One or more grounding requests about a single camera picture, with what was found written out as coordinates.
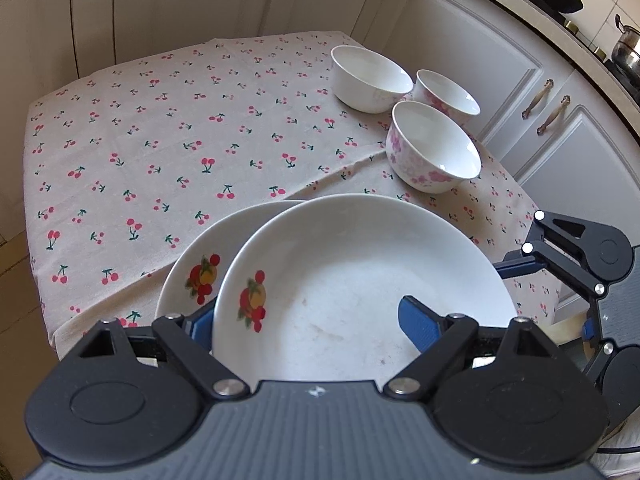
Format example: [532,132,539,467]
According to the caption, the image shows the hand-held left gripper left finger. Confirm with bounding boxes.
[79,304,252,402]

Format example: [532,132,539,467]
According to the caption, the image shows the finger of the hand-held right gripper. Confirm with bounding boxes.
[581,304,619,377]
[494,210,607,297]

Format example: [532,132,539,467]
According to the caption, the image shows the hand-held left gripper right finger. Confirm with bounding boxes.
[383,296,557,402]

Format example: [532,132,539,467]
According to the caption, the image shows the white plate fruit print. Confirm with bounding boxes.
[155,199,307,322]
[212,193,516,382]

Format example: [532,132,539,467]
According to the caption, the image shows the white bowl pink flower print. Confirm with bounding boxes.
[331,45,414,114]
[385,100,482,194]
[411,69,481,128]

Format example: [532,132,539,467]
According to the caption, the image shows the cherry print tablecloth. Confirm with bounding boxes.
[22,30,565,362]

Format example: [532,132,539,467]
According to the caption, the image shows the black gas stove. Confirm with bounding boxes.
[499,0,640,92]

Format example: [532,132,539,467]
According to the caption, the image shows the steel cooking pot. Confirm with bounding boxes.
[610,13,640,75]

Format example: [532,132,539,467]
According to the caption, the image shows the bronze cabinet handle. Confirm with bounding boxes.
[537,94,572,136]
[522,79,555,121]

